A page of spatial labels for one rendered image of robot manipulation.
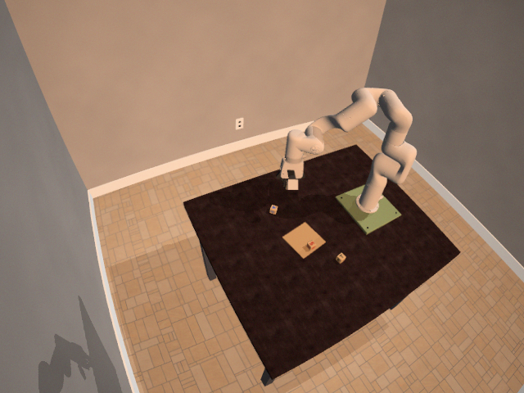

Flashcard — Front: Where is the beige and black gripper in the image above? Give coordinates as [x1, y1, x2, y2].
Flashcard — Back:
[276, 156, 305, 189]

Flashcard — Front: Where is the orange flat mat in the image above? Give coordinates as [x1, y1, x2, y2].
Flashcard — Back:
[282, 222, 325, 259]

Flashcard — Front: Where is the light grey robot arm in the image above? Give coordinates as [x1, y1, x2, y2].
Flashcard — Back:
[285, 88, 417, 213]

